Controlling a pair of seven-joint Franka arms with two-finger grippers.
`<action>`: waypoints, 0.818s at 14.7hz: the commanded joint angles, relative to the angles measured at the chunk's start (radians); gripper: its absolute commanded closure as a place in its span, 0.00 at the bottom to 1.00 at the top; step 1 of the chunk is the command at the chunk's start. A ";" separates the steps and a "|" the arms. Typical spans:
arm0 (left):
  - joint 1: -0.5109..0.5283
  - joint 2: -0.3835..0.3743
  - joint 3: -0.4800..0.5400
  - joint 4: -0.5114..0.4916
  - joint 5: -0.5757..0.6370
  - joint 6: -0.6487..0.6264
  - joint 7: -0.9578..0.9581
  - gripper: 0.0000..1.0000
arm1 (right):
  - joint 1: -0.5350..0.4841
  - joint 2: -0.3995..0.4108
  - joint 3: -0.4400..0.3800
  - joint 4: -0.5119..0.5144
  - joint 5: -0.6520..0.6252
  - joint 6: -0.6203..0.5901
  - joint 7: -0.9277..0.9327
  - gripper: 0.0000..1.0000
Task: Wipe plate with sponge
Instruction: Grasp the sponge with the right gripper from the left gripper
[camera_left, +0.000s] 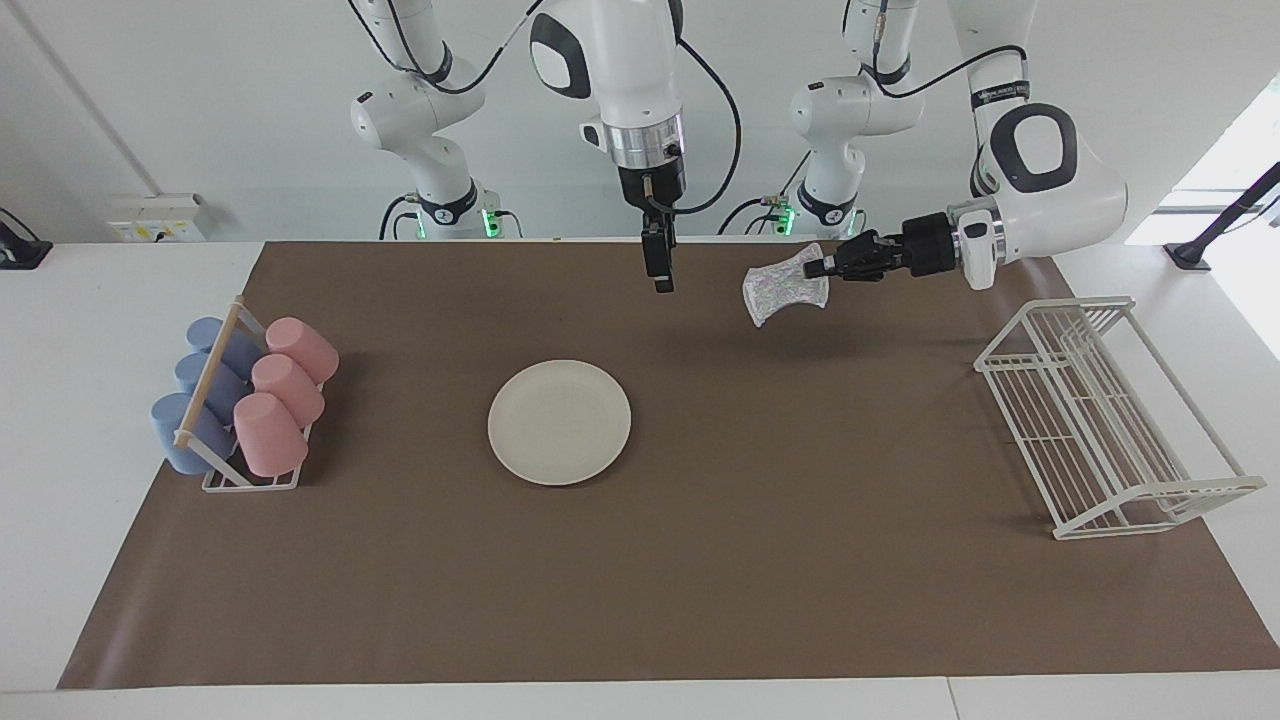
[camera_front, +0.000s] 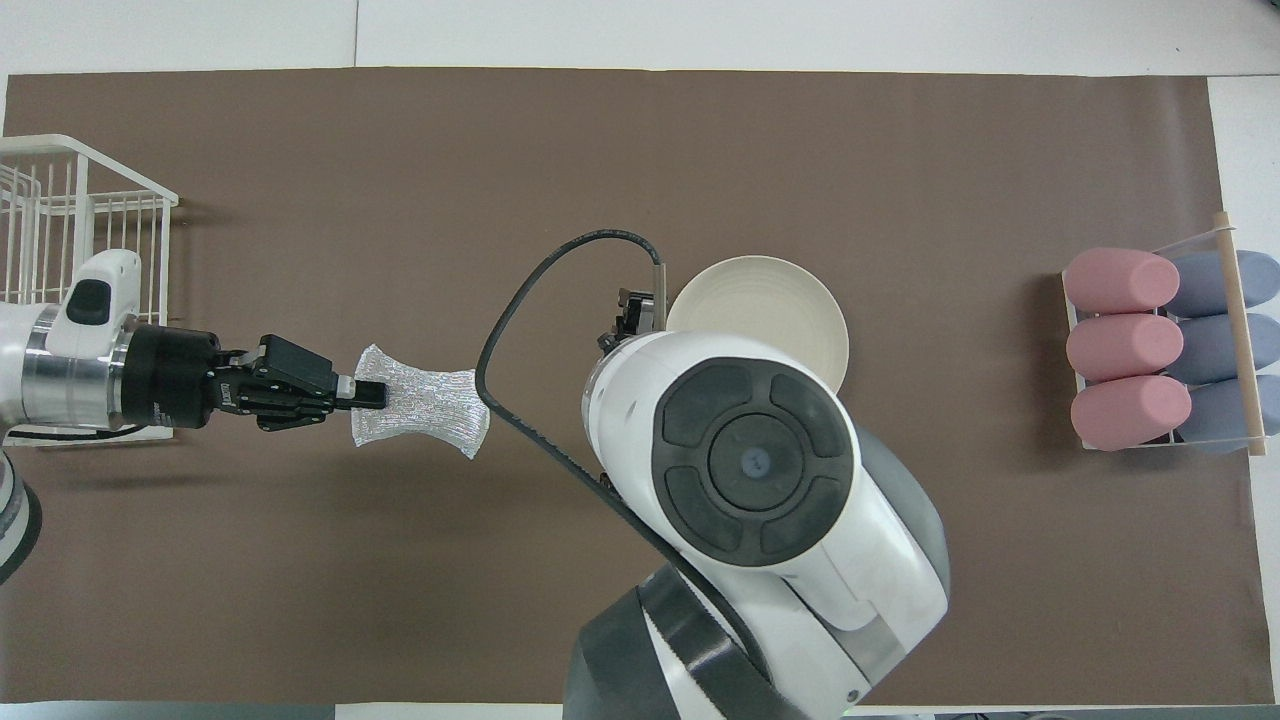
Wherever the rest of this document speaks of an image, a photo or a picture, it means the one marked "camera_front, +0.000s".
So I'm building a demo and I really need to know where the blue plastic cup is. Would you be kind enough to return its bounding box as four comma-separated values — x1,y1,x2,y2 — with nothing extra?
1170,313,1280,385
1165,250,1280,318
1175,375,1271,456

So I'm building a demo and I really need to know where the white wire dish rack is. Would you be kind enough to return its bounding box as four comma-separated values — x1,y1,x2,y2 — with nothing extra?
0,134,180,443

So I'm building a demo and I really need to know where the brown table mat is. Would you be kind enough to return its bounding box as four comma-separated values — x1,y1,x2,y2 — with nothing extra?
0,68,1276,706

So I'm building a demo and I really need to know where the pink plastic cup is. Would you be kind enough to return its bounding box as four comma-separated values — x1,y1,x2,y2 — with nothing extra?
1063,248,1181,315
1070,375,1193,452
1066,313,1185,383

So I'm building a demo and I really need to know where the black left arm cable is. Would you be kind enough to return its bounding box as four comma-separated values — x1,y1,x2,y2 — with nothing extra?
5,424,151,444

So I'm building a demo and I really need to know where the wire cup rack wooden handle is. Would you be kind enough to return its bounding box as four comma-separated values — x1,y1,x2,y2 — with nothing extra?
1060,211,1269,458

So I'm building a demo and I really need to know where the clear plastic wrap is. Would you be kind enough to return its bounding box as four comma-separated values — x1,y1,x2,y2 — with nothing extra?
352,343,492,460

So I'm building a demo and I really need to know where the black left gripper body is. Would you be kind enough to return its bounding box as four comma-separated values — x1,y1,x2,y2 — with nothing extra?
122,326,341,434

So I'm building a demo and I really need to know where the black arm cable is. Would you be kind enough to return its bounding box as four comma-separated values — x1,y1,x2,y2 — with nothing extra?
476,228,771,691
5,424,151,444

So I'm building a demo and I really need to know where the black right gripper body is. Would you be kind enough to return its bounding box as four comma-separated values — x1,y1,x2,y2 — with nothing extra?
598,288,667,354

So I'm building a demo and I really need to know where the round cream plate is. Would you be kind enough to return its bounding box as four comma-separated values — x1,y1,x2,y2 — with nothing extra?
665,256,850,393

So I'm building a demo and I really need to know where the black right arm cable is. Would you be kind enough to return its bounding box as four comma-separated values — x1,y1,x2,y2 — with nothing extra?
476,228,771,691

